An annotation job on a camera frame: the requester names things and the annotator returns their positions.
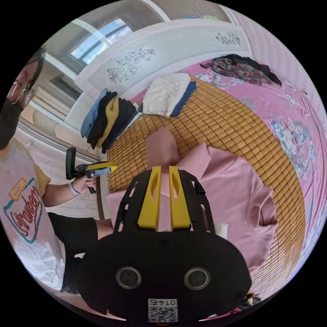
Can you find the pink long sleeve shirt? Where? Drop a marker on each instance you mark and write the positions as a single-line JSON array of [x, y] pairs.
[[230, 199]]

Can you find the white and blue folded clothes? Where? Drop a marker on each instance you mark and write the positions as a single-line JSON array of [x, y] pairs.
[[168, 94]]

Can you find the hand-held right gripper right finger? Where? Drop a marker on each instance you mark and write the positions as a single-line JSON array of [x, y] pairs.
[[180, 204]]

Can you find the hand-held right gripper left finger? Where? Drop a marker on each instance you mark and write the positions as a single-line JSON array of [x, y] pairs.
[[149, 201]]

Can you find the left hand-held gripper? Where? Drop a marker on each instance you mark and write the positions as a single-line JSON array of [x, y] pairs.
[[82, 170]]

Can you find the pile of clothes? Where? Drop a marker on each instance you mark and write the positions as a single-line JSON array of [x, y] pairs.
[[109, 120]]

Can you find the person's body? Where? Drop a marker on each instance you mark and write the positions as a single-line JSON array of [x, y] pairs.
[[28, 204]]

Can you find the floral and black clothes heap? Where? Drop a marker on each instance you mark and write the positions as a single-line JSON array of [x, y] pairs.
[[242, 67]]

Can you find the person's left hand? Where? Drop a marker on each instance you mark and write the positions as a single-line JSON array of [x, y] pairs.
[[83, 186]]

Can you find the bed with woven mat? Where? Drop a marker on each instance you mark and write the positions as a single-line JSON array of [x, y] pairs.
[[219, 122]]

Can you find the window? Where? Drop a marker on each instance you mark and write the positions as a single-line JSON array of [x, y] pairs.
[[102, 38]]

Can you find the person's left forearm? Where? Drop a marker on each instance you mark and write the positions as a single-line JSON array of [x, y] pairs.
[[60, 194]]

